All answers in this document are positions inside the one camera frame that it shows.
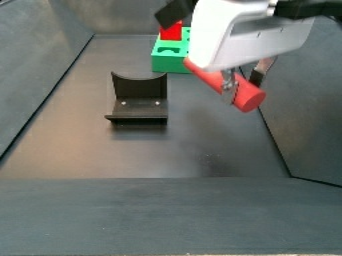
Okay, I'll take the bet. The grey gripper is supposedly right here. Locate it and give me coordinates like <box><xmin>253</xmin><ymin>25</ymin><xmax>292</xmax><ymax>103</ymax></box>
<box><xmin>188</xmin><ymin>0</ymin><xmax>313</xmax><ymax>104</ymax></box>

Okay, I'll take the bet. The red oval cylinder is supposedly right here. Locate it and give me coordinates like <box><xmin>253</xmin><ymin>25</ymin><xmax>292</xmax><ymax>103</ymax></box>
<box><xmin>182</xmin><ymin>57</ymin><xmax>265</xmax><ymax>113</ymax></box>

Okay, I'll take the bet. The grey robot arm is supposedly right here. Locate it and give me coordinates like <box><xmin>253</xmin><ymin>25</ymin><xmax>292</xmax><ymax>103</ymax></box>
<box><xmin>154</xmin><ymin>0</ymin><xmax>342</xmax><ymax>110</ymax></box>

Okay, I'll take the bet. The black curved cradle fixture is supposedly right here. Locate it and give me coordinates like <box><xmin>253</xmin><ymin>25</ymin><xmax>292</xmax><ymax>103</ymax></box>
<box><xmin>104</xmin><ymin>72</ymin><xmax>168</xmax><ymax>125</ymax></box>

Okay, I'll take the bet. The green shape sorter block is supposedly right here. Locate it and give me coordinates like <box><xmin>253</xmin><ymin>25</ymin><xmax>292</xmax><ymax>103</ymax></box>
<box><xmin>150</xmin><ymin>27</ymin><xmax>190</xmax><ymax>74</ymax></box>

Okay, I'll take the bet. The red square block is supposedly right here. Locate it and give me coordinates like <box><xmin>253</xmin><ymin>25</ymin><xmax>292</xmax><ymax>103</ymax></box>
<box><xmin>158</xmin><ymin>21</ymin><xmax>182</xmax><ymax>41</ymax></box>

